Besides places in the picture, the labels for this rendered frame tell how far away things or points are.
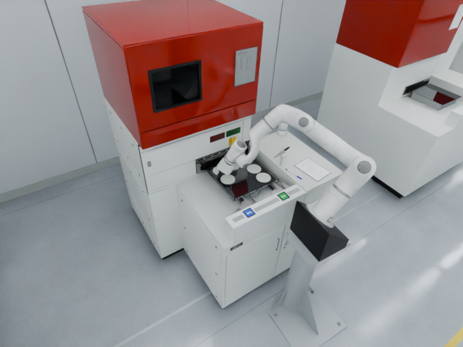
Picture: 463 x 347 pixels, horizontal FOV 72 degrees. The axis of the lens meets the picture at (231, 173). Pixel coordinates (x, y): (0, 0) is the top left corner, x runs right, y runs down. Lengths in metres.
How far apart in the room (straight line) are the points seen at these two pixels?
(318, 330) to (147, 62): 2.09
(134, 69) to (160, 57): 0.14
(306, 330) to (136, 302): 1.27
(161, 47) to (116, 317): 1.90
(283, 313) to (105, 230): 1.71
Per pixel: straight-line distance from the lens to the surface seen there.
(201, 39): 1.77
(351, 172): 1.76
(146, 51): 1.66
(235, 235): 1.84
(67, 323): 2.77
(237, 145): 1.91
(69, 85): 3.31
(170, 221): 2.47
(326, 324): 2.65
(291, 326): 2.58
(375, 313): 2.84
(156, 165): 2.06
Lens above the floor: 2.34
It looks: 41 degrees down
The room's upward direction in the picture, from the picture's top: 2 degrees clockwise
